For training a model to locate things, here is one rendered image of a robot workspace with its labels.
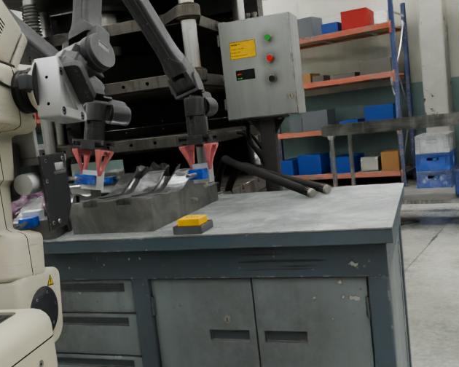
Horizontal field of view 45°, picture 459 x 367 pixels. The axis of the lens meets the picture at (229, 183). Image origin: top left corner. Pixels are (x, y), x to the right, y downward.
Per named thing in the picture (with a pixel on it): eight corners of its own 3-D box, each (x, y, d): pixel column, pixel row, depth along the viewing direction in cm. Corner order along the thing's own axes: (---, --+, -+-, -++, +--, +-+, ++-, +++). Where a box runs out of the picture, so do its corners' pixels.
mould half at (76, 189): (57, 237, 158) (51, 199, 157) (-32, 247, 159) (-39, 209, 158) (103, 209, 207) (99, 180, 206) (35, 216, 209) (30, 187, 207)
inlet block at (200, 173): (197, 186, 149) (194, 166, 149) (179, 187, 151) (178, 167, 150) (214, 180, 161) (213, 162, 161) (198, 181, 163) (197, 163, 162)
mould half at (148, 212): (154, 231, 151) (148, 181, 150) (73, 234, 160) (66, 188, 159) (218, 199, 198) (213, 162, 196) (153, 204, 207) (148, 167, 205)
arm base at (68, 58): (21, 72, 107) (78, 64, 104) (36, 50, 113) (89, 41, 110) (41, 108, 113) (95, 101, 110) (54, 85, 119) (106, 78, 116)
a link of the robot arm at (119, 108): (76, 96, 163) (89, 77, 158) (111, 102, 171) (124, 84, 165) (85, 129, 158) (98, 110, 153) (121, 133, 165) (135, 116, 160)
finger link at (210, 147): (199, 169, 163) (194, 137, 162) (221, 167, 161) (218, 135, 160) (189, 172, 157) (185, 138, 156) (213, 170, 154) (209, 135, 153)
